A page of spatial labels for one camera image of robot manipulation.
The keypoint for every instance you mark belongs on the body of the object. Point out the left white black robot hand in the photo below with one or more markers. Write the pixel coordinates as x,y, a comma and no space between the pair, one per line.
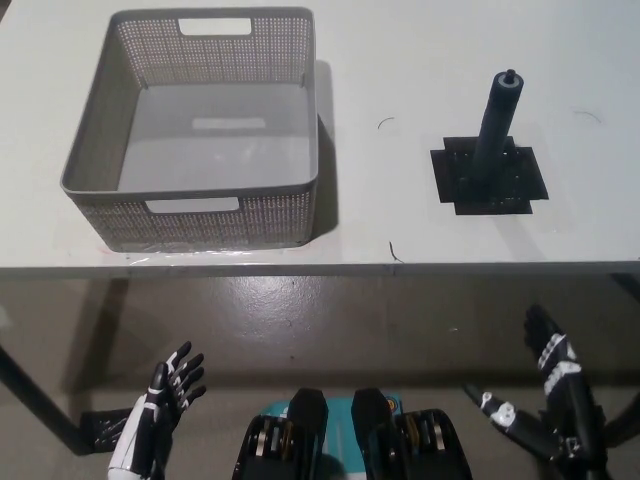
135,430

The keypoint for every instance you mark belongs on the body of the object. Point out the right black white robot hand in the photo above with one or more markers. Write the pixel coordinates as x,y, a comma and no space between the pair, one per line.
570,400

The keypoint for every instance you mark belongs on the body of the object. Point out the dark grey electric screwdriver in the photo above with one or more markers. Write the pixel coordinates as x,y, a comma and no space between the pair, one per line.
495,125

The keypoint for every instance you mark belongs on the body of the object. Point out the black floor foot plate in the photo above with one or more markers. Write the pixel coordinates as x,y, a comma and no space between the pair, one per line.
107,425

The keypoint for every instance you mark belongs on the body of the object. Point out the black metal table leg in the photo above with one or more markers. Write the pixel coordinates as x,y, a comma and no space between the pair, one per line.
35,395

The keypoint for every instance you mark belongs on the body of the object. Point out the clear tape strip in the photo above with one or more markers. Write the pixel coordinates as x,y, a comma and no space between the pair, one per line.
175,248

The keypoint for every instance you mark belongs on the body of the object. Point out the black perforated holder base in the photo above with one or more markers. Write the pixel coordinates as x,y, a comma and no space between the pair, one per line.
525,187

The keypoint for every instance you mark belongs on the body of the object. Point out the grey perforated plastic basket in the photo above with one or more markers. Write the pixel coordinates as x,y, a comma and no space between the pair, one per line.
200,150

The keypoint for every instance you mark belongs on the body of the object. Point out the thin curved dark thread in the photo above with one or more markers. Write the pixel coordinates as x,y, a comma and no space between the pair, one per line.
384,120

